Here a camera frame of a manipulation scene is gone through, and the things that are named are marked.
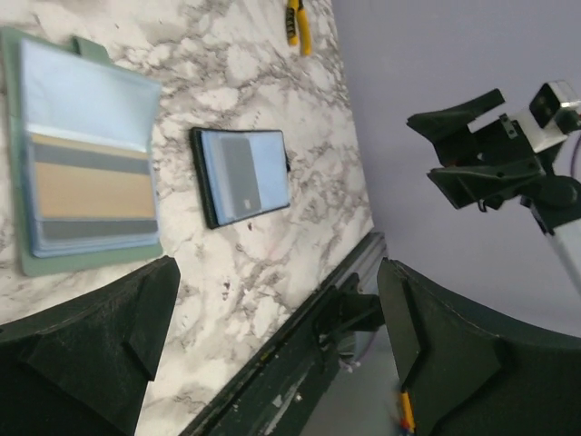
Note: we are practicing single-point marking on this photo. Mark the aluminium frame rail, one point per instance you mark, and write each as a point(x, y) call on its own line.
point(364, 260)

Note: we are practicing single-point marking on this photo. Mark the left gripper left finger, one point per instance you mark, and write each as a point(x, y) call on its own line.
point(82, 367)

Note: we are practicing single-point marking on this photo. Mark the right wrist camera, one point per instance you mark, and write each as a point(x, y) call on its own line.
point(552, 115)

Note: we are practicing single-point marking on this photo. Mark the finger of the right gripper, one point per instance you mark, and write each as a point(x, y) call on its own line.
point(487, 185)
point(439, 126)

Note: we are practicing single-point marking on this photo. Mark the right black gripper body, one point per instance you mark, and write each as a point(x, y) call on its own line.
point(497, 143)

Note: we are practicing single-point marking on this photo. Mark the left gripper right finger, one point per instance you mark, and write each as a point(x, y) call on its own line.
point(470, 370)

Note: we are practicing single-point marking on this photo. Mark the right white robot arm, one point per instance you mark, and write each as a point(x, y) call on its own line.
point(554, 202)

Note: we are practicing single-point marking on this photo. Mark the black leather card holder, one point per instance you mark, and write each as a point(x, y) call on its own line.
point(241, 174)

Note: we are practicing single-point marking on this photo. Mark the yellow handled pliers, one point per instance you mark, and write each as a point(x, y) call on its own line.
point(298, 27)

